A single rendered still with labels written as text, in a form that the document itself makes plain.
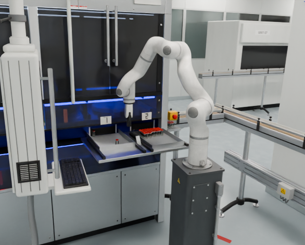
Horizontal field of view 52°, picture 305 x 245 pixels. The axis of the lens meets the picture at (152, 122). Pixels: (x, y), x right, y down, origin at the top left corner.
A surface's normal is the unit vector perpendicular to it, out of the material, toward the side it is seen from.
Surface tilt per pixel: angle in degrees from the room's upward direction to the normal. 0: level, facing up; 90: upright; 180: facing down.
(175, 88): 90
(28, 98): 90
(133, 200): 90
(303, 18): 90
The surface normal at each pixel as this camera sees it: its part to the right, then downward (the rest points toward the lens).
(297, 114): -0.90, 0.11
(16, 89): 0.33, 0.27
